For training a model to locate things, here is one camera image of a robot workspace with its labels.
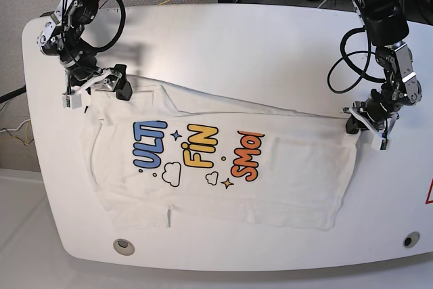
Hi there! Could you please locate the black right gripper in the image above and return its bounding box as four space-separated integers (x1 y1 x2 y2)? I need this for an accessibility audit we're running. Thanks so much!
66 64 133 100

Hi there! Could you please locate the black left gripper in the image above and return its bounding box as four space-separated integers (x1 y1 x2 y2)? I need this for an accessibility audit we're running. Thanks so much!
342 99 399 139

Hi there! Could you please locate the white printed T-shirt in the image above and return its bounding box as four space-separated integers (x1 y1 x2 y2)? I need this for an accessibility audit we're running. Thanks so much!
82 78 359 230

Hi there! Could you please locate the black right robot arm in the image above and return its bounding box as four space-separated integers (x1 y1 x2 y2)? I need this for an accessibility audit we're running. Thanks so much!
37 0 133 108

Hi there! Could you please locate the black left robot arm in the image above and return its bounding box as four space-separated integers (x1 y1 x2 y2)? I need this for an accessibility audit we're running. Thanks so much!
340 0 422 146

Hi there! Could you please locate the red triangle sticker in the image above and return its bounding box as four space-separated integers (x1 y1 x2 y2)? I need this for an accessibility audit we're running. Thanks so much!
425 180 433 204

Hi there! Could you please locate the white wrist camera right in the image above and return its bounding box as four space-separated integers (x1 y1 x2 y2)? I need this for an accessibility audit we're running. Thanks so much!
62 93 82 109

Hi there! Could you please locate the table cable grommet hole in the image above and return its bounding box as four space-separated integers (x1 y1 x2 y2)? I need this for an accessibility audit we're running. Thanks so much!
403 231 421 248

